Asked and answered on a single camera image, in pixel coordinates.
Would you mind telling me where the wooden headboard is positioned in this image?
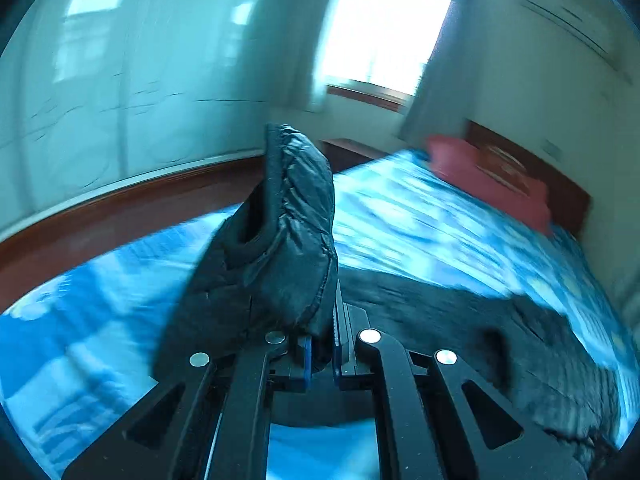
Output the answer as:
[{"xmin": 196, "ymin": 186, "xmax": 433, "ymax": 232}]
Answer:
[{"xmin": 465, "ymin": 120, "xmax": 592, "ymax": 240}]

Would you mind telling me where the white wardrobe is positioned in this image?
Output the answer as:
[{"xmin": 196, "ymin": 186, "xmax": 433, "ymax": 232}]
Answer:
[{"xmin": 0, "ymin": 0, "xmax": 321, "ymax": 241}]

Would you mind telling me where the red pillow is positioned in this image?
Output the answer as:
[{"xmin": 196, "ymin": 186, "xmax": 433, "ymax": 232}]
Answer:
[{"xmin": 425, "ymin": 135, "xmax": 554, "ymax": 237}]

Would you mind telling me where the black puffer jacket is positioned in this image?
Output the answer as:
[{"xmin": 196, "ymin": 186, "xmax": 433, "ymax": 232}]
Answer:
[{"xmin": 152, "ymin": 122, "xmax": 621, "ymax": 466}]

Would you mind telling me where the white curtain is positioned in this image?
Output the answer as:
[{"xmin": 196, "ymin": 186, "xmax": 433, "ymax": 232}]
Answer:
[
  {"xmin": 304, "ymin": 0, "xmax": 351, "ymax": 113},
  {"xmin": 397, "ymin": 0, "xmax": 483, "ymax": 145}
]

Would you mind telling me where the white air conditioner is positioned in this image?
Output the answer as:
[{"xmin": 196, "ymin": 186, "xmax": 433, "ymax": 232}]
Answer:
[{"xmin": 520, "ymin": 0, "xmax": 637, "ymax": 83}]

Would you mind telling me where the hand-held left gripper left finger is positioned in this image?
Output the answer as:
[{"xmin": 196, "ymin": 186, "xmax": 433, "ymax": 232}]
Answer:
[{"xmin": 62, "ymin": 330, "xmax": 314, "ymax": 480}]

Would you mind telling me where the dark wooden nightstand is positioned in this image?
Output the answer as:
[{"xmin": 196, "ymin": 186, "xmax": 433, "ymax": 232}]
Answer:
[{"xmin": 319, "ymin": 138, "xmax": 387, "ymax": 174}]

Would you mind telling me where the blue patterned bedsheet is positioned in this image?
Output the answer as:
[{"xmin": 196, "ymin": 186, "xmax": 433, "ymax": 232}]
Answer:
[{"xmin": 0, "ymin": 147, "xmax": 632, "ymax": 480}]

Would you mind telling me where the window with wooden sill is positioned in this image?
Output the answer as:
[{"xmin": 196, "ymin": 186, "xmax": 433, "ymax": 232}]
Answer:
[{"xmin": 320, "ymin": 0, "xmax": 465, "ymax": 111}]

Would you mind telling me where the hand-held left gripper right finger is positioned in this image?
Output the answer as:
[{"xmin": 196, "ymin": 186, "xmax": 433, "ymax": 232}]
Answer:
[{"xmin": 331, "ymin": 280, "xmax": 588, "ymax": 480}]

